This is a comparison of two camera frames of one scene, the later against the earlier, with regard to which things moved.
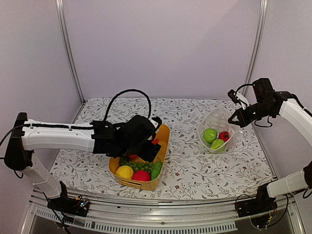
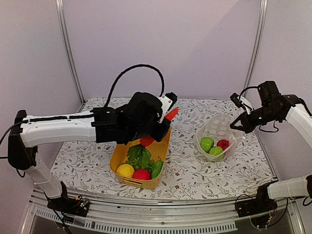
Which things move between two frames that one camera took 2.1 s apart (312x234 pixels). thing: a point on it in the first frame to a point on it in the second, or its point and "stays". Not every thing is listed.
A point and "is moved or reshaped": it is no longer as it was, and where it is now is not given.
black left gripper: [149, 154] to [160, 135]
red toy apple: [141, 175] stays
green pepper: [156, 170] stays
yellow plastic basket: [161, 138] stays
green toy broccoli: [124, 160] is moved or reshaped
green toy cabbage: [216, 144] to [215, 150]
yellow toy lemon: [125, 171] stays
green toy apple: [210, 135] to [206, 143]
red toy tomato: [224, 135] to [224, 144]
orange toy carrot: [133, 157] to [146, 141]
